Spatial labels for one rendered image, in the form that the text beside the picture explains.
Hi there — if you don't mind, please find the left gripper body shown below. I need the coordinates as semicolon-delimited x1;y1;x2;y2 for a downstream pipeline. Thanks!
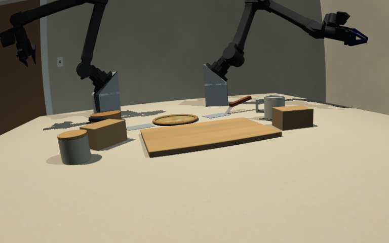
334;28;354;46

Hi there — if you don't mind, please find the dark grey cylinder with tan lid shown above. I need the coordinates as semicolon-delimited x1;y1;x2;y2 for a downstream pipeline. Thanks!
57;130;91;165

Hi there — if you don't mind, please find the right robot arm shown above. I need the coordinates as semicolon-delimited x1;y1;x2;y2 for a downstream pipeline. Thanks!
0;0;112;93

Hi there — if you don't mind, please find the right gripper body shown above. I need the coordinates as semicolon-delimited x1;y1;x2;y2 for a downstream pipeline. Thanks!
28;44;36;56

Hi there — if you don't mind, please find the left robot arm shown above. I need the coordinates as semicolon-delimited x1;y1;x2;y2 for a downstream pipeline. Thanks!
206;0;350;81

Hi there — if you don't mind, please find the wooden cutting board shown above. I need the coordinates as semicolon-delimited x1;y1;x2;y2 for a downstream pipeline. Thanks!
140;117;282;157

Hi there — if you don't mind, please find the grey mug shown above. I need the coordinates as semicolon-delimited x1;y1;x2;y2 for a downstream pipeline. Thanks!
255;95;285;121

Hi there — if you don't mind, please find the brown rectangular block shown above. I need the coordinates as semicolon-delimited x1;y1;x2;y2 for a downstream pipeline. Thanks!
272;105;314;131
80;119;128;151

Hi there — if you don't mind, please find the round cheese pizza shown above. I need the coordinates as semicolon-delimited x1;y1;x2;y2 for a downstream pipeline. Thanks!
152;114;199;126

